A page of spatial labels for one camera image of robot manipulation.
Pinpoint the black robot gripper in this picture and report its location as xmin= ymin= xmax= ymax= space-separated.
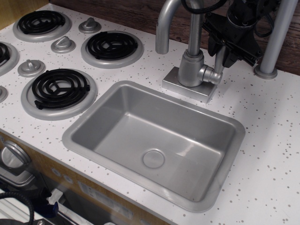
xmin=202 ymin=12 xmax=262 ymax=68

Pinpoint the grey faucet lever handle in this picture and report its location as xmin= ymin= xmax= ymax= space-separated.
xmin=198 ymin=45 xmax=226 ymax=85

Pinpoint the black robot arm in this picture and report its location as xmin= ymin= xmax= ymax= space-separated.
xmin=202 ymin=0 xmax=280 ymax=68

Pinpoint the grey vertical support pole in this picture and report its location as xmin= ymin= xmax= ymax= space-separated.
xmin=254 ymin=0 xmax=298 ymax=80

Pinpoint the grey toy faucet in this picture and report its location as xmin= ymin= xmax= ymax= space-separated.
xmin=155 ymin=0 xmax=218 ymax=104

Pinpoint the grey toy sink basin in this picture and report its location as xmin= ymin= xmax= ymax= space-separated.
xmin=62 ymin=81 xmax=246 ymax=212

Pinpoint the back right stove burner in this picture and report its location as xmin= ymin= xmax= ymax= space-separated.
xmin=81 ymin=31 xmax=144 ymax=69

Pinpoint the grey stove knob back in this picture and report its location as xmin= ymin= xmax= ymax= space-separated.
xmin=78 ymin=17 xmax=102 ymax=34

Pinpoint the grey stove knob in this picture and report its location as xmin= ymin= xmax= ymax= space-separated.
xmin=78 ymin=17 xmax=102 ymax=34
xmin=51 ymin=36 xmax=76 ymax=54
xmin=17 ymin=60 xmax=45 ymax=78

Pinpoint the grey stove knob middle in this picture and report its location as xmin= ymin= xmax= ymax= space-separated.
xmin=51 ymin=36 xmax=76 ymax=54

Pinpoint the front right stove burner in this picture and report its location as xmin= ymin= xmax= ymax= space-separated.
xmin=21 ymin=69 xmax=98 ymax=121

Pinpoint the back left stove burner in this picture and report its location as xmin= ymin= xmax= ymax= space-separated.
xmin=13 ymin=10 xmax=72 ymax=43

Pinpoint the grey stove knob front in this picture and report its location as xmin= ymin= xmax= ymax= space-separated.
xmin=17 ymin=60 xmax=45 ymax=78

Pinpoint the left edge stove burner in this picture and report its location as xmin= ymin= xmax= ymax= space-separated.
xmin=0 ymin=42 xmax=19 ymax=76

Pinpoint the blue clamp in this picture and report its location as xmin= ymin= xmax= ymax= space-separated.
xmin=45 ymin=202 xmax=59 ymax=218

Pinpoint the grey round oven dial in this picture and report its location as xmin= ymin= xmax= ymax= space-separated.
xmin=0 ymin=140 xmax=31 ymax=175

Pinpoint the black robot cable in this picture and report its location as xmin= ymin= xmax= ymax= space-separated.
xmin=180 ymin=0 xmax=229 ymax=14

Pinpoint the black cable lower left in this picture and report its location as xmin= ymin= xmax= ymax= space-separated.
xmin=0 ymin=191 xmax=36 ymax=223

